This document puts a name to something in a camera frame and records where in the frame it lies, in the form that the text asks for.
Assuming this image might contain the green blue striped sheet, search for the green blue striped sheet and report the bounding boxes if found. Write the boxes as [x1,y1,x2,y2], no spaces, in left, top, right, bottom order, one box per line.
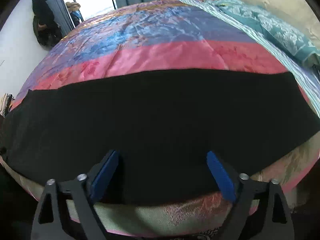
[179,0,319,115]

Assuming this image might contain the blue curtain left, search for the blue curtain left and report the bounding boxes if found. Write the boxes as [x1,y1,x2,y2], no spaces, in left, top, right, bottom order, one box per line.
[47,0,75,36]

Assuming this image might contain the teal floral pillow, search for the teal floral pillow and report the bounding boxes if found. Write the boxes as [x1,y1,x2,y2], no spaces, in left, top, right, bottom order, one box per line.
[205,0,319,68]

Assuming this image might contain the black pants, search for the black pants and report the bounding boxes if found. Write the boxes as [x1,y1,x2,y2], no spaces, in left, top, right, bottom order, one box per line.
[1,69,319,205]

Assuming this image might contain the clothes pile at left edge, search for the clothes pile at left edge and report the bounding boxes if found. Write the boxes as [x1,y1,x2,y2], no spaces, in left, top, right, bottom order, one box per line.
[0,93,15,117]

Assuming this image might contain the black coat hanging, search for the black coat hanging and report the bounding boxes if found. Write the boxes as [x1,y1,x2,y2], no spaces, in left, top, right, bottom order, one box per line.
[31,0,62,48]

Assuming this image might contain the plush toy on windowsill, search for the plush toy on windowsill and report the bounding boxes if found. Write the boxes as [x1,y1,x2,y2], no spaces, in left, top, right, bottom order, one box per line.
[66,2,84,27]

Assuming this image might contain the colourful striped satin bedspread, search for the colourful striped satin bedspread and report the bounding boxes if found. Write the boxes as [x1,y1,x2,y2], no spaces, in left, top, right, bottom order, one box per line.
[1,0,319,239]

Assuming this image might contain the cream padded headboard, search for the cream padded headboard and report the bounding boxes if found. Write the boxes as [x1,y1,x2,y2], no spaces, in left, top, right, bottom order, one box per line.
[242,0,319,47]

